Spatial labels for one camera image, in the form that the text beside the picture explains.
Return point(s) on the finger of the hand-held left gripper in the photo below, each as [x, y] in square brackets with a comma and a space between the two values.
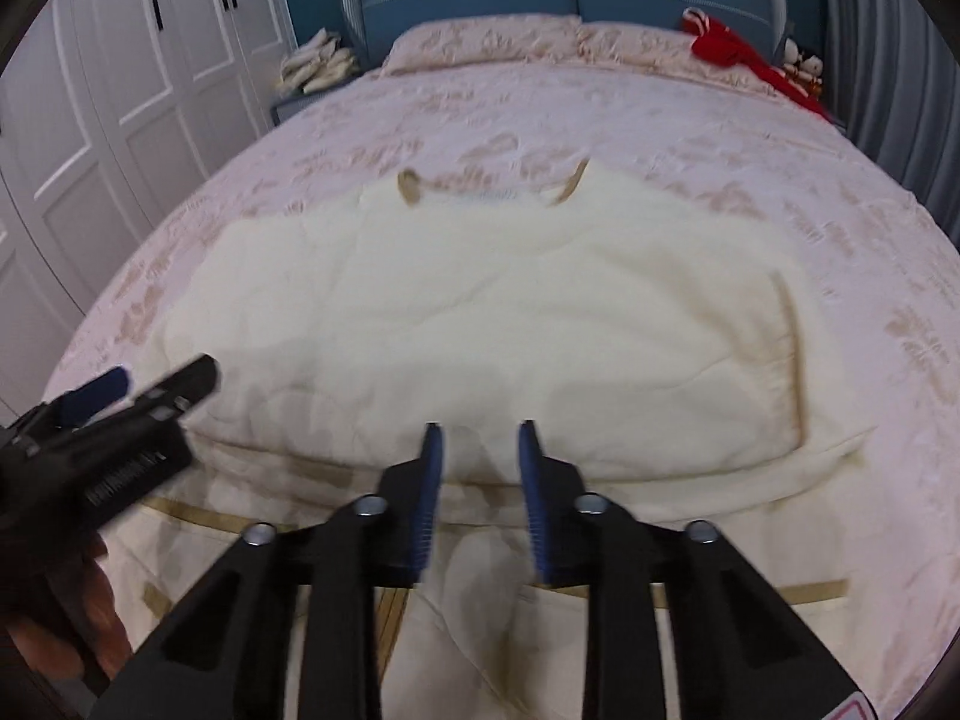
[97, 388]
[184, 382]

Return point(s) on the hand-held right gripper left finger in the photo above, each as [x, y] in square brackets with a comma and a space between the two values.
[429, 480]

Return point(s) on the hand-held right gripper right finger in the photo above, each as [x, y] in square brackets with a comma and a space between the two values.
[531, 480]

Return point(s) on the cream quilted jacket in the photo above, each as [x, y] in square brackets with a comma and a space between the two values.
[487, 315]

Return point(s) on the person's left hand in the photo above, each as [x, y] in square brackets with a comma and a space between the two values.
[79, 615]

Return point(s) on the white wardrobe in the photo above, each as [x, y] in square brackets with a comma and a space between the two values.
[112, 127]

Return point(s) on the blue-grey nightstand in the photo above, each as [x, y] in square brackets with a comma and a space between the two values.
[296, 109]

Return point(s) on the folded cream cloth pile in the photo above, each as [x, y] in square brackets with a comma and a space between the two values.
[319, 64]

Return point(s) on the bed with pink floral bedspread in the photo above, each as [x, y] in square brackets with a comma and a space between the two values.
[675, 150]

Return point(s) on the pink floral pillow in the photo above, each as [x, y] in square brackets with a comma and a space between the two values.
[645, 52]
[480, 45]

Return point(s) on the red garment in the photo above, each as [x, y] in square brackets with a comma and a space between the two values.
[731, 52]

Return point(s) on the small plush toys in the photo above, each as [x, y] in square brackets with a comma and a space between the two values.
[804, 64]

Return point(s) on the grey-blue curtain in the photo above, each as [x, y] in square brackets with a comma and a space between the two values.
[885, 75]

